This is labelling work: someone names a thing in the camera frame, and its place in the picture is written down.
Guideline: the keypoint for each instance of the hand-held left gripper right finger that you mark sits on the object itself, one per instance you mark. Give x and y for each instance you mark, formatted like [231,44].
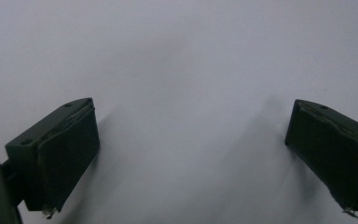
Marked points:
[332,149]

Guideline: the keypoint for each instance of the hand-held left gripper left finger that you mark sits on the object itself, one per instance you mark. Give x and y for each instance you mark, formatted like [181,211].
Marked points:
[65,155]

